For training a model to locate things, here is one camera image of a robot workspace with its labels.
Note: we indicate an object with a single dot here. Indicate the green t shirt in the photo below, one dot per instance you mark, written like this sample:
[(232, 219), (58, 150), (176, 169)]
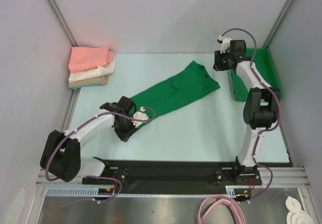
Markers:
[(178, 91)]

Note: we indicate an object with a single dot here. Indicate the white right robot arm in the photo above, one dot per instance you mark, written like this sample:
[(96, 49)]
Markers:
[(260, 114)]

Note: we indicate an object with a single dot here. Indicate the right aluminium frame post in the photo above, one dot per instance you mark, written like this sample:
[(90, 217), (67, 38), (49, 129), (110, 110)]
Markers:
[(278, 22)]

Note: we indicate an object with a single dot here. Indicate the aluminium extrusion rail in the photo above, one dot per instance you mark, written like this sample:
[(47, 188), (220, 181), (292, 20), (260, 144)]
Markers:
[(292, 177)]

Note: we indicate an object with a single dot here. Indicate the white plastic ring part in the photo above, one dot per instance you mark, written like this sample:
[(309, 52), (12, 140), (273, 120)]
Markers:
[(299, 218)]

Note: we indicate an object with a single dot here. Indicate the white slotted cable duct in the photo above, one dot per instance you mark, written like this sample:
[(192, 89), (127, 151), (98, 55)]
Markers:
[(105, 192)]

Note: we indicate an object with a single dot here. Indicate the green plastic tray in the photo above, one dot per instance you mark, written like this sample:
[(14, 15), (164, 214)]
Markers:
[(266, 68)]

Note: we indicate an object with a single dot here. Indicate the white folded t shirt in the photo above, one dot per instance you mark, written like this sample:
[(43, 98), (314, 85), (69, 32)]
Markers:
[(92, 73)]

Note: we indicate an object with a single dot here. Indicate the left aluminium frame post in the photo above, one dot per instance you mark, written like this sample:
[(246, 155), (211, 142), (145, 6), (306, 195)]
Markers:
[(62, 22)]

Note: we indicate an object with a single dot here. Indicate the aluminium frame post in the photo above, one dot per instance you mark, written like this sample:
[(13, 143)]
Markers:
[(278, 22), (62, 22)]

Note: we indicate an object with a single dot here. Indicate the white plastic disc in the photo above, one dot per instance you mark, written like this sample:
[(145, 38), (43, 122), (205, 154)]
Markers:
[(293, 205)]

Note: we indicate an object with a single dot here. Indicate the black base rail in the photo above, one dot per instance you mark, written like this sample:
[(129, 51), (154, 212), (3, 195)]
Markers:
[(164, 176)]

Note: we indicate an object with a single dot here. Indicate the tan folded t shirt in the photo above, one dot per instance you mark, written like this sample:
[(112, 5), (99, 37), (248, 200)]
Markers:
[(89, 82)]

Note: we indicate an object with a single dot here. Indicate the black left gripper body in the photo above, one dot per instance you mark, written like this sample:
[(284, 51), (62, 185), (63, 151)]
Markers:
[(125, 129)]

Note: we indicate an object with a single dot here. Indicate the pink folded t shirt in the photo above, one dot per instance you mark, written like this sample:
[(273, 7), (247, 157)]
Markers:
[(86, 58)]

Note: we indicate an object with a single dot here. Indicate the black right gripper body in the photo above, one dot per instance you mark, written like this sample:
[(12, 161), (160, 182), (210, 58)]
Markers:
[(219, 61)]

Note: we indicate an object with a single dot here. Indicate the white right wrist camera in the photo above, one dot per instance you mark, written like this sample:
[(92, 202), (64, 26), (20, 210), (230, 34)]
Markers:
[(225, 43)]

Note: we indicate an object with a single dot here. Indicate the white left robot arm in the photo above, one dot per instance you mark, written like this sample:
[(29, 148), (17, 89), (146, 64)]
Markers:
[(61, 158)]

